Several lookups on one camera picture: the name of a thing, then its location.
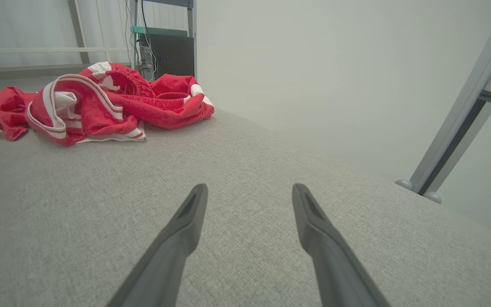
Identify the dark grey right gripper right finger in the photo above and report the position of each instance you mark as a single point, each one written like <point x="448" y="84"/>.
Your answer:
<point x="330" y="260"/>

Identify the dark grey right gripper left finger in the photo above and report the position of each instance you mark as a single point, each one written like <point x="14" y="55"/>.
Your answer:
<point x="173" y="251"/>

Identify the red shorts white stripe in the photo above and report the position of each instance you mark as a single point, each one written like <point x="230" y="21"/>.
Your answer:
<point x="173" y="113"/>

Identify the red basketball jersey white sleeves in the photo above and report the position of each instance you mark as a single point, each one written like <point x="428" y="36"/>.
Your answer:
<point x="92" y="115"/>

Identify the black computer tower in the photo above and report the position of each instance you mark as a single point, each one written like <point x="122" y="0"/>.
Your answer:
<point x="173" y="55"/>

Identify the grey partition post with feet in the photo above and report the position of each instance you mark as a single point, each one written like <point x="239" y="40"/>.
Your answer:
<point x="456" y="115"/>

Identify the grey metal shelf frame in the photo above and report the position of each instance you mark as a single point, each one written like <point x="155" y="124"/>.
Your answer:
<point x="160" y="31"/>

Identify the white metal rail frame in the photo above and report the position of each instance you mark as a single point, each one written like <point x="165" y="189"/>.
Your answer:
<point x="36" y="50"/>

